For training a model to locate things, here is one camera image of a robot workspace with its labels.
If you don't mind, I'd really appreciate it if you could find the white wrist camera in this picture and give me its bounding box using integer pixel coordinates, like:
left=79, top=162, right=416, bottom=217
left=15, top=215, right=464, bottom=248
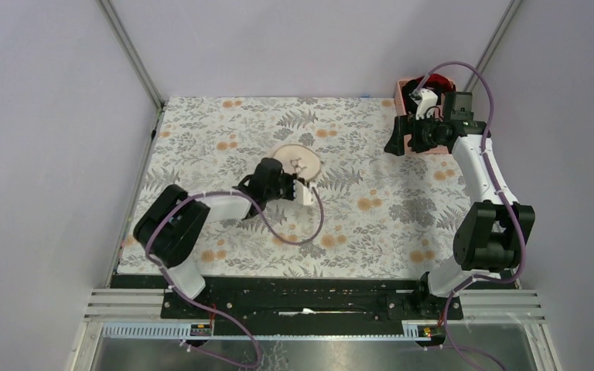
left=411, top=88, right=439, bottom=121
left=293, top=180, right=316, bottom=206

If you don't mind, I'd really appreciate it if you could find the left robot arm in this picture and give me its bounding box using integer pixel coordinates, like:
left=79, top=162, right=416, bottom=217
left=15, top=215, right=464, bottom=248
left=133, top=158, right=312, bottom=318

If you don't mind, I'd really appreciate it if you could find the floral tablecloth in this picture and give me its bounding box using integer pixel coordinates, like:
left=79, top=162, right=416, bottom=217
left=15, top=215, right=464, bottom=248
left=133, top=97, right=471, bottom=279

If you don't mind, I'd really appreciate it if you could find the white mesh laundry bag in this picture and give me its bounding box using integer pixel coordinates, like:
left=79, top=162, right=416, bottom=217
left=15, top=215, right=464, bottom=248
left=271, top=144, right=323, bottom=182

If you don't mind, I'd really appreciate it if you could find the aluminium corner post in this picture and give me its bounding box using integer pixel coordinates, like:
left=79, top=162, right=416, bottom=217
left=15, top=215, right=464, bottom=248
left=97, top=0, right=168, bottom=110
left=475, top=0, right=524, bottom=74

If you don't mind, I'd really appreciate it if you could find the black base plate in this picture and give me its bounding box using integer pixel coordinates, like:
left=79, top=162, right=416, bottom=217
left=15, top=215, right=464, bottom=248
left=110, top=274, right=517, bottom=338

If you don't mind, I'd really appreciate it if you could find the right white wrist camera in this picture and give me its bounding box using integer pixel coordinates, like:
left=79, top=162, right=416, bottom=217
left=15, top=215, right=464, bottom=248
left=411, top=88, right=439, bottom=121

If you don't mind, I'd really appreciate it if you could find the aluminium front rail frame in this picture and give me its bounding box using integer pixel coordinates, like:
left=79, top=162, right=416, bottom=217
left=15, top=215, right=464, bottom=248
left=70, top=288, right=561, bottom=370

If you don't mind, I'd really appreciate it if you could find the pink plastic basket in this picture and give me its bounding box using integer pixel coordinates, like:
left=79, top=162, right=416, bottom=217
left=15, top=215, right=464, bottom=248
left=394, top=78, right=448, bottom=155

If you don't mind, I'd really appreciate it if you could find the black and red bra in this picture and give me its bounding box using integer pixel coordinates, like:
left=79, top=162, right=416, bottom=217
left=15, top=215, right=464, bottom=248
left=401, top=73, right=456, bottom=113

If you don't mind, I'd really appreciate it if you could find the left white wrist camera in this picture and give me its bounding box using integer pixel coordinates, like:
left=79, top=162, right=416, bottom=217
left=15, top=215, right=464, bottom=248
left=293, top=180, right=316, bottom=206

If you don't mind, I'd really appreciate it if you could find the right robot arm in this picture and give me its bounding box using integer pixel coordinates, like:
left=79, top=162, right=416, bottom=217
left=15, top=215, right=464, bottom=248
left=384, top=88, right=535, bottom=318

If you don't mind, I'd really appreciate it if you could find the left aluminium corner post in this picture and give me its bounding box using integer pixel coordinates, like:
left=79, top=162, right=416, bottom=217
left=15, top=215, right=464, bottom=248
left=97, top=0, right=168, bottom=110

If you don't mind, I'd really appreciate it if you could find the right aluminium corner post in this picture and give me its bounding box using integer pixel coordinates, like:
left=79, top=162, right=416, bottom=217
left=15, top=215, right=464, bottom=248
left=475, top=0, right=524, bottom=74

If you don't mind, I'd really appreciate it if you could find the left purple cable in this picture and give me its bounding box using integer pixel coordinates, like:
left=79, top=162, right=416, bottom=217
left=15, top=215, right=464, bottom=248
left=143, top=185, right=326, bottom=371

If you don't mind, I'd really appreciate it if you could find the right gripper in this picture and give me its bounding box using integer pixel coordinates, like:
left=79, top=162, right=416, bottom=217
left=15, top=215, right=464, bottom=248
left=383, top=111, right=445, bottom=156

